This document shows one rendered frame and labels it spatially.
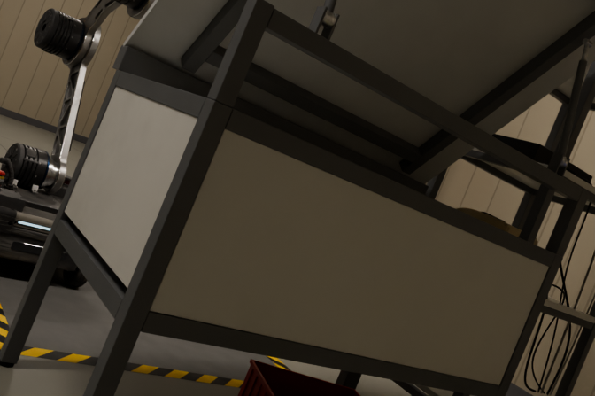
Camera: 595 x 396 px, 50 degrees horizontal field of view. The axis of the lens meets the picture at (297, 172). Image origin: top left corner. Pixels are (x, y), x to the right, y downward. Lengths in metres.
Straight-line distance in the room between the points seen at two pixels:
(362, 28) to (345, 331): 0.79
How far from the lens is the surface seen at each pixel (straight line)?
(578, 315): 2.48
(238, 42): 1.18
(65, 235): 1.64
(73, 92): 2.89
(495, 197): 4.31
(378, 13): 1.75
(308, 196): 1.31
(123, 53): 1.72
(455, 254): 1.64
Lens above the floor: 0.75
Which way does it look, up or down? level
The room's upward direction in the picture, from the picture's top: 23 degrees clockwise
